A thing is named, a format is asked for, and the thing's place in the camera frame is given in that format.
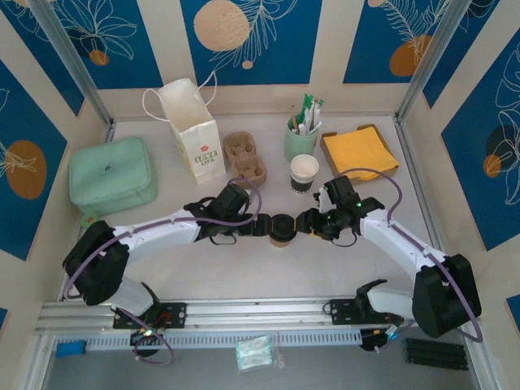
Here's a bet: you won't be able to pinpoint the black plastic cup lid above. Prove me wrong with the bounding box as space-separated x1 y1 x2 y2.
268 214 297 243

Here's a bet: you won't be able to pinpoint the white paper cup black sleeve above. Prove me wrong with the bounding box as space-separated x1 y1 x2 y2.
289 154 321 196

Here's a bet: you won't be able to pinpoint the brown pulp cup carrier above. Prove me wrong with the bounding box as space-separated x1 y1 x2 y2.
222 132 268 189

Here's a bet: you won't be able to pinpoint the white paper takeout bag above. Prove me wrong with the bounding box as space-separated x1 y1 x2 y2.
141 71 227 186

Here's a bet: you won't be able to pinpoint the yellow napkin stack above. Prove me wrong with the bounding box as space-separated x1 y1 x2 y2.
324 125 401 182

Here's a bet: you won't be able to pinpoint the mint green holder cup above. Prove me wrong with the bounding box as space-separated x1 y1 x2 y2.
284 119 319 163

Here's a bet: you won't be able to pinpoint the green white wrapped straw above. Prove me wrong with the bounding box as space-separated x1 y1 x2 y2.
298 93 316 123
308 98 325 128

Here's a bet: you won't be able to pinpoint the mint green zip pouch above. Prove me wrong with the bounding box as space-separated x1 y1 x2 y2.
67 136 158 217

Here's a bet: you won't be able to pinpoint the clear packet green white contents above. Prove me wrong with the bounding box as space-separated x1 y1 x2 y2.
235 335 273 371

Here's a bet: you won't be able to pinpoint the small clear plastic bag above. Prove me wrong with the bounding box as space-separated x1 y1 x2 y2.
270 332 287 370

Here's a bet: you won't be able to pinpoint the black ribbed block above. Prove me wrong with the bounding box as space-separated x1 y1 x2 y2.
401 336 469 371

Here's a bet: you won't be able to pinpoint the small blue plastic object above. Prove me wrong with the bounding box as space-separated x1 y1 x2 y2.
55 340 86 359

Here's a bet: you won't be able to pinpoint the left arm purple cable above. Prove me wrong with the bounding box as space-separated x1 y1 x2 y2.
64 177 262 301

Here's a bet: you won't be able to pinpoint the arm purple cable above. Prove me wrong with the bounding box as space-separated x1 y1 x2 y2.
335 167 484 354
64 177 262 301

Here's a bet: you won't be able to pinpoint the right gripper thin black cable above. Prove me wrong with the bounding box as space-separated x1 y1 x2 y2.
331 230 359 248

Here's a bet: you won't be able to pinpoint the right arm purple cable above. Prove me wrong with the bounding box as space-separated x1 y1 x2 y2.
335 167 484 354

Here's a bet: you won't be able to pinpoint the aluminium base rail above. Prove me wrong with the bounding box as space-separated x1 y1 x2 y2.
34 297 477 338

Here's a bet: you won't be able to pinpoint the white slotted cable duct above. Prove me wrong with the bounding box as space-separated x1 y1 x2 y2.
52 329 362 351

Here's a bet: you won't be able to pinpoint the short purple cable loop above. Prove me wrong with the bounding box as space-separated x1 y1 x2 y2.
133 331 176 366

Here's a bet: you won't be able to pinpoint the aluminium frame post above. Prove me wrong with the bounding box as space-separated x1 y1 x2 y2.
396 0 479 119
28 0 117 128

